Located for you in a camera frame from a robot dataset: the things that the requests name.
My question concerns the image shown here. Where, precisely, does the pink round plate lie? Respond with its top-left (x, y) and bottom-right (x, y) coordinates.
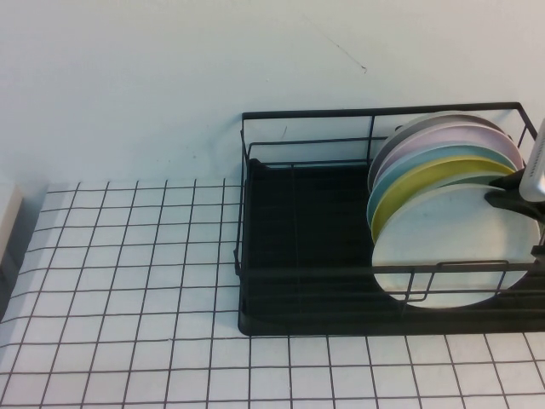
top-left (374, 123), bottom-right (524, 180)

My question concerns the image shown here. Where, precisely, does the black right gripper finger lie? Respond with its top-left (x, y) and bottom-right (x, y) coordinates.
top-left (489, 169), bottom-right (525, 189)

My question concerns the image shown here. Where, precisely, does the grey round plate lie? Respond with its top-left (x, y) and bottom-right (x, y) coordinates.
top-left (368, 111), bottom-right (506, 188)

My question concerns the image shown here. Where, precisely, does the white round plate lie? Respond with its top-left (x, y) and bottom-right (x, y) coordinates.
top-left (372, 182), bottom-right (541, 310)

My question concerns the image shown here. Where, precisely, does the black wire dish rack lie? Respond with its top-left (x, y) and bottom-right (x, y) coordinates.
top-left (232, 101), bottom-right (545, 337)

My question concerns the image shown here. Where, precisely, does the white grid pattern tablecloth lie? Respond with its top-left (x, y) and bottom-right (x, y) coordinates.
top-left (0, 178), bottom-right (545, 409)

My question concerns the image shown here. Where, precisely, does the yellow round plate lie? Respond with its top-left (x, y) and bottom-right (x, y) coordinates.
top-left (370, 156), bottom-right (519, 245)

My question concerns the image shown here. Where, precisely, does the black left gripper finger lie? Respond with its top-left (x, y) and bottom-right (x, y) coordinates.
top-left (484, 190), bottom-right (545, 221)

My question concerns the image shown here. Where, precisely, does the beige box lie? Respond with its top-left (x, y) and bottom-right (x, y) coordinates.
top-left (0, 182), bottom-right (26, 274)

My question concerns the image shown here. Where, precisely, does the light blue round plate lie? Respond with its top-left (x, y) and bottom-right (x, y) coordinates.
top-left (366, 144), bottom-right (519, 222)

